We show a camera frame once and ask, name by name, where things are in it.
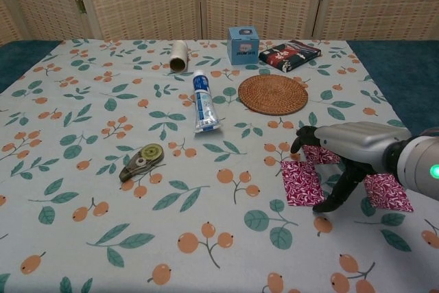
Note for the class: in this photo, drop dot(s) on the floral print tablecloth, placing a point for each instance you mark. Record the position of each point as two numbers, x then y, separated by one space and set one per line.
103 135

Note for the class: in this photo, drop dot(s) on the pink patterned cloth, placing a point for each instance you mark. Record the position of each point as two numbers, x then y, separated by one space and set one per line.
387 193
324 156
302 185

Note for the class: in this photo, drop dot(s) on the round woven rattan coaster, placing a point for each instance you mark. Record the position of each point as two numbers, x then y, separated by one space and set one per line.
272 94

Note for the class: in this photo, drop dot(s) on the cardboard tube roll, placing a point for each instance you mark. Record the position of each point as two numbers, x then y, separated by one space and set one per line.
180 54

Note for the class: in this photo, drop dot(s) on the correction tape dispenser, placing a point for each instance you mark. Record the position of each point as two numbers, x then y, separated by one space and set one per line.
142 162

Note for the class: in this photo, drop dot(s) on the blue white toothpaste tube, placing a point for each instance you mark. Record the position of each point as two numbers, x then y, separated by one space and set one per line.
204 104

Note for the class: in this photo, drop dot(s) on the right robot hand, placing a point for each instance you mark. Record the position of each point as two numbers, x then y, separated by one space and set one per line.
356 142

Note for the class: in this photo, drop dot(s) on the black red patterned box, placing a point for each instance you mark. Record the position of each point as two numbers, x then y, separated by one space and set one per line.
289 55

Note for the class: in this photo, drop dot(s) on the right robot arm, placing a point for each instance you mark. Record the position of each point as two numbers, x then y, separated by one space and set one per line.
418 166

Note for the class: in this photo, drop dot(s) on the small blue cardboard box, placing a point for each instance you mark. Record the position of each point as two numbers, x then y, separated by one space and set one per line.
243 49

